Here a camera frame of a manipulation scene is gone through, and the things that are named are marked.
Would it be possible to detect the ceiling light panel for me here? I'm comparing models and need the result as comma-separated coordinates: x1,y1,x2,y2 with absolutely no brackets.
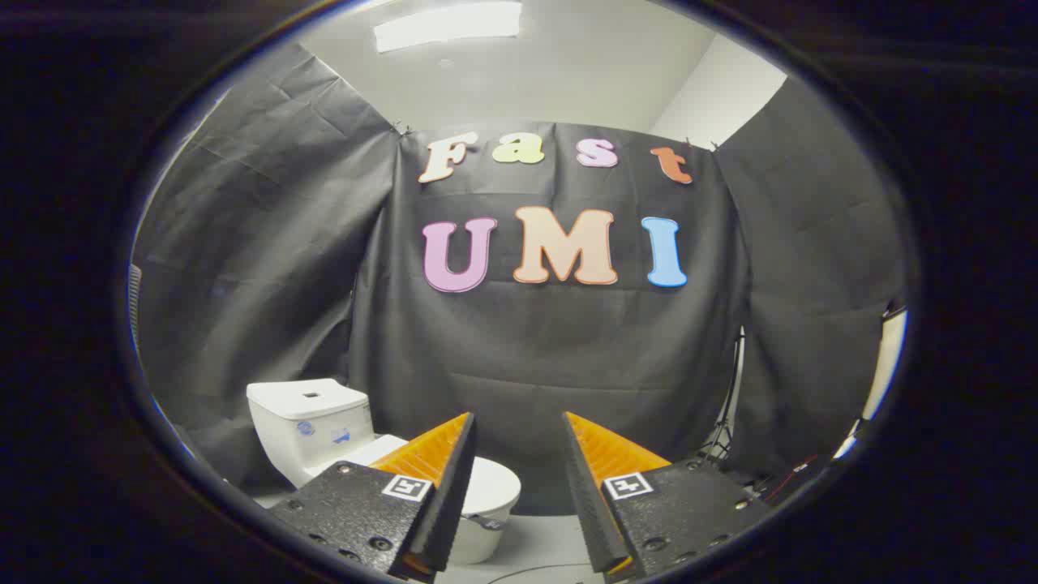
373,2,524,54

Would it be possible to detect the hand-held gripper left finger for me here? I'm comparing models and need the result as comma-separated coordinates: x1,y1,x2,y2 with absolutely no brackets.
268,412,478,584

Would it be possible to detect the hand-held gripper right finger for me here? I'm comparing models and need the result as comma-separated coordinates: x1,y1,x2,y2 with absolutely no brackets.
561,410,775,584

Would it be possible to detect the grey ribbed object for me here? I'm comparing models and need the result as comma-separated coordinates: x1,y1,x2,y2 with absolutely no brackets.
127,264,144,351

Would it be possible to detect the white studio light panel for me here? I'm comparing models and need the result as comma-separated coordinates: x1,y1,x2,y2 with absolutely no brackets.
834,304,908,461

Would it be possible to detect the black backdrop cloth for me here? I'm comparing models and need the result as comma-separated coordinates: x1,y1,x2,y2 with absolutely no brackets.
130,41,907,516

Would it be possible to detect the white toilet lid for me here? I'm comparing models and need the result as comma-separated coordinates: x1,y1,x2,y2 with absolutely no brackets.
369,434,522,524

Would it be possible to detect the white toilet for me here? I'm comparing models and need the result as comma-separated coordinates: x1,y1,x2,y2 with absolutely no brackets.
246,378,522,566

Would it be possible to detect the red cable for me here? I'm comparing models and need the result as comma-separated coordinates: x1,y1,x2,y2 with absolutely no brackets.
761,456,821,502

